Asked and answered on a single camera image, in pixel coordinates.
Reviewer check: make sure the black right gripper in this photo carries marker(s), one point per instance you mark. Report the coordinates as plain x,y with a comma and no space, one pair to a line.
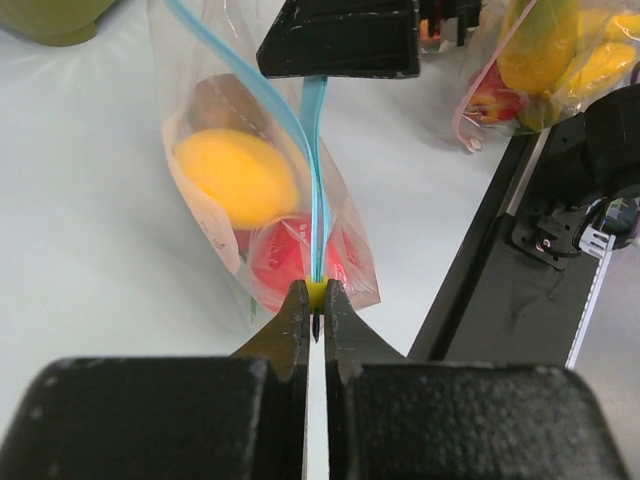
362,38

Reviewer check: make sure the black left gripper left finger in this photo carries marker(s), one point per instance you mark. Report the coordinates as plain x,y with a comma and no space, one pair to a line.
240,416

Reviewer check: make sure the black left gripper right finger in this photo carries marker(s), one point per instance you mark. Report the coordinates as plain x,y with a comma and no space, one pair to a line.
393,418

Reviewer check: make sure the brown kiwi from bag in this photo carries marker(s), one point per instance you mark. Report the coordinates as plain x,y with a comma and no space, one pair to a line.
223,101

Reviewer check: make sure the blue zip top bag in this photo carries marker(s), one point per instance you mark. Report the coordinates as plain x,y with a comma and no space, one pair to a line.
194,40

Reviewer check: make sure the yellow lemon from bag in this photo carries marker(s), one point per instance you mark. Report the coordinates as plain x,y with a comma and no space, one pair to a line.
248,178

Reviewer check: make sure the red apple from bag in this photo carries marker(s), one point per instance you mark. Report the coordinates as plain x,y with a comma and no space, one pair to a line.
280,254

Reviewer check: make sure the pink zip bag yellow fruit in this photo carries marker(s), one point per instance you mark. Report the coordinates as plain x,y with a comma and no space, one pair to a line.
531,64

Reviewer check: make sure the olive green plastic bin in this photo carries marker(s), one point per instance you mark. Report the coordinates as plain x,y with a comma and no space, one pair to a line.
57,23

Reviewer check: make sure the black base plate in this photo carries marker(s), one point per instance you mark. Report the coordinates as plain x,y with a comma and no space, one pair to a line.
526,278

